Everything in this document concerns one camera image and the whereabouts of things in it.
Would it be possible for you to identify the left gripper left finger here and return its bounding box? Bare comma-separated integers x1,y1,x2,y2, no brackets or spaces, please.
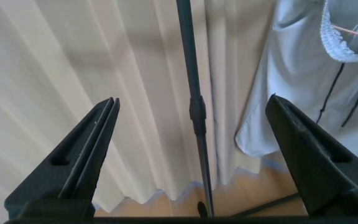
4,96,121,219

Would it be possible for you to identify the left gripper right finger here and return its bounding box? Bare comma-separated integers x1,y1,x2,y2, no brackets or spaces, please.
265,93,358,217

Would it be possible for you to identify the pink clothes hanger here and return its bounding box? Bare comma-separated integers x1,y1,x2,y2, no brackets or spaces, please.
330,23,358,42

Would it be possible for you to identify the black clothes rack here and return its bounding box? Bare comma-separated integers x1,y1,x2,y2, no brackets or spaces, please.
175,0,301,218

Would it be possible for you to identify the beige curtain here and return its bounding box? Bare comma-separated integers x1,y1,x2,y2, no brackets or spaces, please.
0,0,281,224

